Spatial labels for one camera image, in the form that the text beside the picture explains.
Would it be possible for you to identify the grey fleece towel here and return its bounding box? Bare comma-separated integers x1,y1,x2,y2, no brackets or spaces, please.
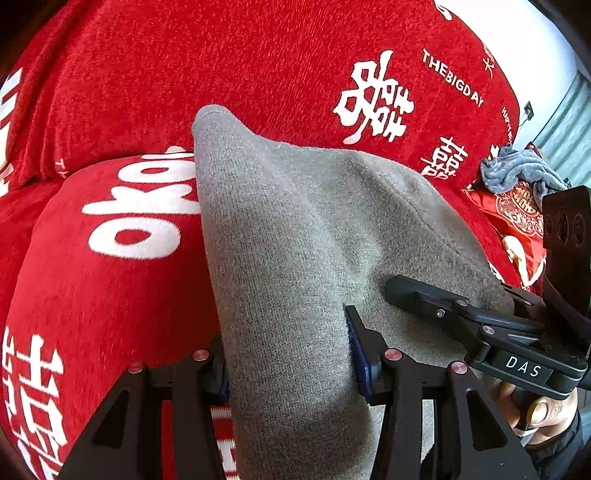
480,144,571,210

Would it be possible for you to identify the person's right hand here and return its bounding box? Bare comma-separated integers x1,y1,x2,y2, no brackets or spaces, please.
496,382,578,447

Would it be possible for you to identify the red wedding bed cover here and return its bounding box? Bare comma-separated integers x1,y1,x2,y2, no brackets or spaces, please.
2,153,242,479

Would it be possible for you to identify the red embroidered satin pillow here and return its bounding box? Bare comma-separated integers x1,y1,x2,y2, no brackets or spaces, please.
463,180,546,295

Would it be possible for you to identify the red wedding quilt roll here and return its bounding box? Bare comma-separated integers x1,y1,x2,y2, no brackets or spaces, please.
1,1,519,192

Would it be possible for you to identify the grey knit sweater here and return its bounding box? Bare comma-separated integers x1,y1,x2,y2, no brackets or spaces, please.
191,105,513,479

